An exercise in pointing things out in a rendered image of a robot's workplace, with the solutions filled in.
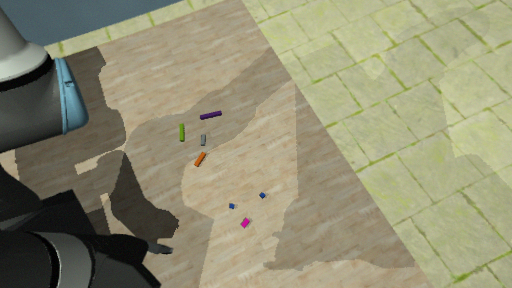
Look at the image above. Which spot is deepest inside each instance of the magenta rectangular block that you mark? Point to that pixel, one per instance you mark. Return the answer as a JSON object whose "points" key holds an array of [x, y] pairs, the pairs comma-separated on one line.
{"points": [[244, 224]]}

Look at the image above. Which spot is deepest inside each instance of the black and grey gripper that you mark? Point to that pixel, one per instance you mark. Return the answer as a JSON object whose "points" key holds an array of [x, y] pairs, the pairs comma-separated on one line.
{"points": [[99, 261]]}

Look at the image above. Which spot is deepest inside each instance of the lime green rod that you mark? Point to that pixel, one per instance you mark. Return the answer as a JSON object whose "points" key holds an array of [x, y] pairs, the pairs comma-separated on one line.
{"points": [[181, 127]]}

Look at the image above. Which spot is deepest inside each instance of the orange rod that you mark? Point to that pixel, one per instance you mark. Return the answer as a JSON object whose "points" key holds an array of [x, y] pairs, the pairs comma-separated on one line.
{"points": [[200, 158]]}

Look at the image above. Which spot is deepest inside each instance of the purple rod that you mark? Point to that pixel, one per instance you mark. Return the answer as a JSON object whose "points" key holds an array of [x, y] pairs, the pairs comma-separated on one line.
{"points": [[210, 115]]}

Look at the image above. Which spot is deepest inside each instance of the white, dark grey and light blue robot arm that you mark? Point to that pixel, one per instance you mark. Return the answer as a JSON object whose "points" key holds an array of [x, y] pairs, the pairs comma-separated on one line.
{"points": [[40, 104]]}

